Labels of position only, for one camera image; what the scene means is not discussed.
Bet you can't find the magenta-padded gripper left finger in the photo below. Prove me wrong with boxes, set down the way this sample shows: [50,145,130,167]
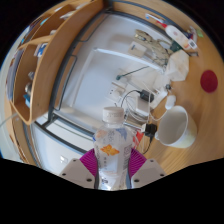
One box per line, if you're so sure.
[58,148,101,190]

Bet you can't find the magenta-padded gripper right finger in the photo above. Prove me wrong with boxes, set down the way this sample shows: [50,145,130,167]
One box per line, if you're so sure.
[125,148,167,190]

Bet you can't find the clear plastic water bottle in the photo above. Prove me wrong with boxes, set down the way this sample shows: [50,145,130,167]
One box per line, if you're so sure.
[92,106,135,191]

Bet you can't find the small black box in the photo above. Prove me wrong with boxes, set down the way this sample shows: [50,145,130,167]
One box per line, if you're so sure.
[144,123,158,136]

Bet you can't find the stainless steel tumbler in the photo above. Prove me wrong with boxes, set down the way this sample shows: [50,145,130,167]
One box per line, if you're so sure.
[124,117,148,133]

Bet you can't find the cream ceramic mug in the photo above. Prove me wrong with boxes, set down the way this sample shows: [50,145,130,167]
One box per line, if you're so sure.
[154,105,199,150]

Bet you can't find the white earbud case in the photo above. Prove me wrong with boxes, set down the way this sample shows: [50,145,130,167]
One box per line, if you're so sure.
[164,94,177,111]

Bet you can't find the white power strip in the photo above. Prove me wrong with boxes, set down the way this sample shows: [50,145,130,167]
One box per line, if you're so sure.
[149,87,168,110]

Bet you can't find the black plug-in charger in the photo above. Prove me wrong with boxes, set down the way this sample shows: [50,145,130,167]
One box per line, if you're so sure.
[139,89,155,103]

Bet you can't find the flat round red coaster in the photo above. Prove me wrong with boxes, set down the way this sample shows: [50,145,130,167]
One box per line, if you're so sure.
[199,69,220,94]

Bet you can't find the white tissue pack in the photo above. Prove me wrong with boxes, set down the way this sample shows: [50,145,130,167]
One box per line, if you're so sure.
[165,49,191,82]

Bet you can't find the white thin desk lamp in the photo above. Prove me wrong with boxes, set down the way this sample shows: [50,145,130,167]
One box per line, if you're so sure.
[92,47,168,71]

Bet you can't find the brown tree creature figure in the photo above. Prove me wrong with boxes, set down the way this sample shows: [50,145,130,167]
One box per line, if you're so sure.
[134,28,175,66]

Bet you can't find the clear spray bottle white nozzle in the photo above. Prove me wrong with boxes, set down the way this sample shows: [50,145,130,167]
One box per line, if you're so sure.
[145,12,166,26]

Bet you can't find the grey metal desk frame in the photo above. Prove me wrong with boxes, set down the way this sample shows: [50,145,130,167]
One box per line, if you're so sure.
[21,0,201,158]

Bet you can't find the wooden wall shelf unit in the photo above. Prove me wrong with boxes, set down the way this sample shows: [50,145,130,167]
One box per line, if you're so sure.
[5,0,106,126]

